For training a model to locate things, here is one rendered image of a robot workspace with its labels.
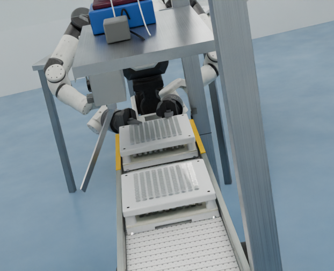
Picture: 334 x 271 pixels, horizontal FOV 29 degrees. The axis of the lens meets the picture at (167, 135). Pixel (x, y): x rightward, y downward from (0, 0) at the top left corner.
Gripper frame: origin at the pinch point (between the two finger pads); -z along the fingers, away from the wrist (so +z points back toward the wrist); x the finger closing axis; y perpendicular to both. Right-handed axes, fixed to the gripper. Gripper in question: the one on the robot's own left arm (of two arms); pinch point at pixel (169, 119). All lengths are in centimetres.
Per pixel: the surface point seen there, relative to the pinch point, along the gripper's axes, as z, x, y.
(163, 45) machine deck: -52, -36, -8
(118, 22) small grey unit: -37, -42, 5
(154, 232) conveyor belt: -69, 8, 1
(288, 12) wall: 520, 58, -95
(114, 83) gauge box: -18.2, -20.5, 13.0
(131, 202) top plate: -64, 1, 7
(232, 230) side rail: -80, 5, -19
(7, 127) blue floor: 318, 82, 182
